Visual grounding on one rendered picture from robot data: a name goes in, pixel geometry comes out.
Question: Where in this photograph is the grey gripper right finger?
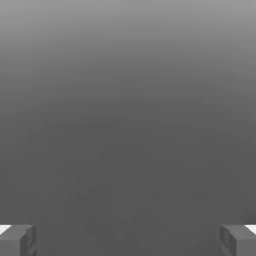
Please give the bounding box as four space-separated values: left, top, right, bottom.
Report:
218 224 256 256

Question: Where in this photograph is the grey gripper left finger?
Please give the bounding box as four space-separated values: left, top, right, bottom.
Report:
0 224 38 256

